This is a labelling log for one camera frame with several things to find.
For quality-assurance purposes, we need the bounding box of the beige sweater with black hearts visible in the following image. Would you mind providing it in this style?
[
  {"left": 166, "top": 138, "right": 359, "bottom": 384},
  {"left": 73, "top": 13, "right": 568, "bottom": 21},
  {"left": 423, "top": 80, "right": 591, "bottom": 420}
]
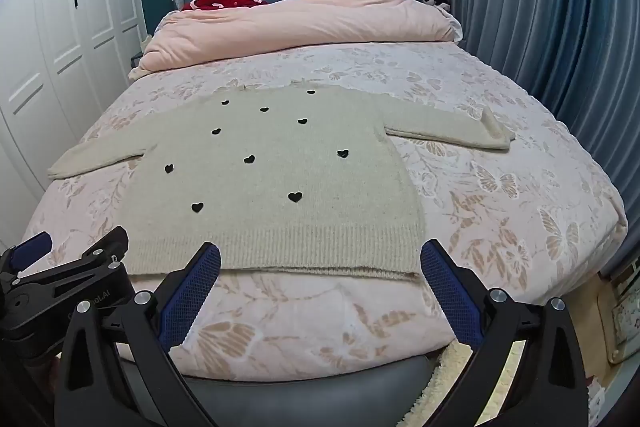
[{"left": 49, "top": 83, "right": 513, "bottom": 279}]

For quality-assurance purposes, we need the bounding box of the cream fleece sleeve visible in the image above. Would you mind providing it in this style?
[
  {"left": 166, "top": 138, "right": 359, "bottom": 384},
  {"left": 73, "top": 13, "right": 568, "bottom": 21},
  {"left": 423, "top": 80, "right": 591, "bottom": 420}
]
[{"left": 396, "top": 340, "right": 472, "bottom": 427}]

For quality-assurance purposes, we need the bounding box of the pink floral bedspread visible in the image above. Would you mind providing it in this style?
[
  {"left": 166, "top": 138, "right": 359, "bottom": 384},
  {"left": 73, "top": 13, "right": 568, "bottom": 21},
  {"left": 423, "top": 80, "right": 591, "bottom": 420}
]
[{"left": 26, "top": 43, "right": 628, "bottom": 381}]

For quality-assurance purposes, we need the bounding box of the white wardrobe with red stickers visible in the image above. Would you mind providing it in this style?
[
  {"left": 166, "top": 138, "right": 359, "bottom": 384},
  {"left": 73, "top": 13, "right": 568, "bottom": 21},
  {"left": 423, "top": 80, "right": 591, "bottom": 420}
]
[{"left": 1, "top": 0, "right": 148, "bottom": 248}]

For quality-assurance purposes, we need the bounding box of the pink folded duvet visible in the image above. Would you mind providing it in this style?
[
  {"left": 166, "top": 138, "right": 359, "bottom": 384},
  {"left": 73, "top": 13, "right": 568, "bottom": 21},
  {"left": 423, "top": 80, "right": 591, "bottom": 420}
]
[{"left": 129, "top": 0, "right": 463, "bottom": 81}]

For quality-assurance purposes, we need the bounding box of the blue-grey curtain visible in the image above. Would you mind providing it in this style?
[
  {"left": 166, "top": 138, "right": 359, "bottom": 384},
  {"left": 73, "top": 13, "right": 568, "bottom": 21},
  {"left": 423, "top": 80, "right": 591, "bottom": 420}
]
[{"left": 448, "top": 0, "right": 640, "bottom": 143}]

